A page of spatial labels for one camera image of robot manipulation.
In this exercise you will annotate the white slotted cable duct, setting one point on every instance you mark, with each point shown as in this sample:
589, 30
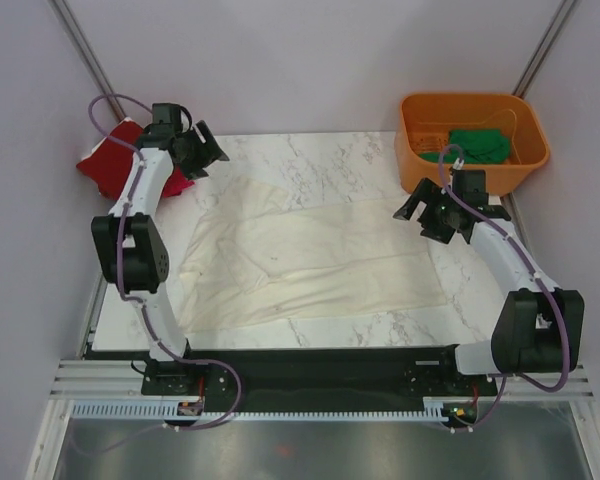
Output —
173, 410

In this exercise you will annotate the orange plastic basket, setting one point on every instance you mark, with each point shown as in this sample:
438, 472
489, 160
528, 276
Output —
427, 121

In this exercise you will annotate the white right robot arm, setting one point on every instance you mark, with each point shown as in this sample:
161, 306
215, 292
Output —
539, 327

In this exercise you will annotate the pink folded t shirt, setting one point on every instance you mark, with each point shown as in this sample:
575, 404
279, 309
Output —
176, 184

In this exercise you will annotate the green t shirt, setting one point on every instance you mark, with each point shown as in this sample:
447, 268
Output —
479, 147

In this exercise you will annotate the cream white t shirt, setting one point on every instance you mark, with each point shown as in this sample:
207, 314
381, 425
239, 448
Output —
250, 261

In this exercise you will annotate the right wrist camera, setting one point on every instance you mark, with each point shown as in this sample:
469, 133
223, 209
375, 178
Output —
470, 187

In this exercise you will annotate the corner aluminium post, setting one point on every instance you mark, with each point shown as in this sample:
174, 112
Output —
549, 39
69, 22

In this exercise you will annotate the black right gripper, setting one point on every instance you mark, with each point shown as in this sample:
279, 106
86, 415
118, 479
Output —
426, 192

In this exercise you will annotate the right corner aluminium post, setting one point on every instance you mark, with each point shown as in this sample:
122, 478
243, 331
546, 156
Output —
549, 39

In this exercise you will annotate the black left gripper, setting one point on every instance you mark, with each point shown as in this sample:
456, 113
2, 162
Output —
209, 152

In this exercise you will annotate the left corner aluminium post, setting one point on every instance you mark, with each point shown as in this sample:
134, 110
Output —
69, 22

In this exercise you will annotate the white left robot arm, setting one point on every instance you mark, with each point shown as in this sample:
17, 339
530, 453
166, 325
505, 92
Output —
130, 249

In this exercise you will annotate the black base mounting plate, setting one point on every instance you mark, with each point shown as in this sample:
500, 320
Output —
341, 379

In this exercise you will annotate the dark red folded t shirt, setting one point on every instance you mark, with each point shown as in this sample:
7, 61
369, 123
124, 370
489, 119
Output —
109, 169

